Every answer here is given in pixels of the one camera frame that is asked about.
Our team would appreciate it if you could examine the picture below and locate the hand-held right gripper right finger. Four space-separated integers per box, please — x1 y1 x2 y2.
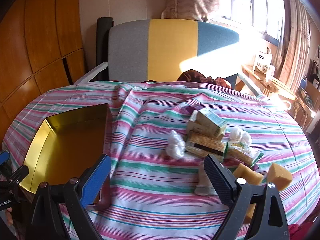
204 154 290 240

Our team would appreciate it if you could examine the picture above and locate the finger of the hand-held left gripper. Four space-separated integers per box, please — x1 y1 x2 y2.
5 164 30 188
0 150 10 167

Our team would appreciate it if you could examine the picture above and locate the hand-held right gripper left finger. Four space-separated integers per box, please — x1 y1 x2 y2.
24 154 112 240

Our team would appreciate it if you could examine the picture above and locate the yellow sponge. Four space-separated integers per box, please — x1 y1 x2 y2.
266 162 293 192
232 162 264 185

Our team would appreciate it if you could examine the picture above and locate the green edged cracker packet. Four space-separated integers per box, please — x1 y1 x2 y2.
226 141 264 167

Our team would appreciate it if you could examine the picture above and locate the black striped cracker packet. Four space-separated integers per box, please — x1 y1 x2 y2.
185 132 229 162

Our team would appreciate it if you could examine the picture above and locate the gold tin box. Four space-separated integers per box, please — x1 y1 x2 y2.
22 103 113 212

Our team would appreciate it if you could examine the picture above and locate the white plastic bag bundle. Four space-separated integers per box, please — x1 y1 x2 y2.
165 130 187 159
230 126 252 145

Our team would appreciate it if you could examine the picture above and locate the small cardboard box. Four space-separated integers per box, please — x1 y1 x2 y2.
196 107 227 140

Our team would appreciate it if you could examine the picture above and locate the small green white carton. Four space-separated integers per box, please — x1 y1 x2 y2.
186 110 203 133

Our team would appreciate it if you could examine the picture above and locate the purple snack packet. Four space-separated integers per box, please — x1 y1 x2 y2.
181 104 203 117

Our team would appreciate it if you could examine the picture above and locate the pink green striped blanket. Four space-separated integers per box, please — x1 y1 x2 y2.
2 80 320 240

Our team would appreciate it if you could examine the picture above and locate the dark red cloth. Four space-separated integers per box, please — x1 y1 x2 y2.
176 69 233 88

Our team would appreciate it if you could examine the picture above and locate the wooden side table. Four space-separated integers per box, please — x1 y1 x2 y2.
235 64 298 100

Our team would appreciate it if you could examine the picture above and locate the wooden wardrobe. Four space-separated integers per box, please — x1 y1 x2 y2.
0 0 88 135

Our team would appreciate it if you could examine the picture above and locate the white small appliance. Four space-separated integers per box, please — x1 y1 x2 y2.
252 51 273 74

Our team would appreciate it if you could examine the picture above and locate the grey yellow blue headboard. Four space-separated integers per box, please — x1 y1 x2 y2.
107 19 240 83

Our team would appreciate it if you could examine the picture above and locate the black rolled mat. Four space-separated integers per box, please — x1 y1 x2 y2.
96 17 114 67

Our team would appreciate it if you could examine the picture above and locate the beige striped curtain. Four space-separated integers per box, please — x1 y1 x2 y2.
275 0 312 93

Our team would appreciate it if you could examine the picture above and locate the window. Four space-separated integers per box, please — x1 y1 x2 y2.
220 0 288 45

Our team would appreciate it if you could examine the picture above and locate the pink hanging curtain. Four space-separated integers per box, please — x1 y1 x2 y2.
161 0 222 22

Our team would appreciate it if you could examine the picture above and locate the grey metal bed rail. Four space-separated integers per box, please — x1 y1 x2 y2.
237 72 264 97

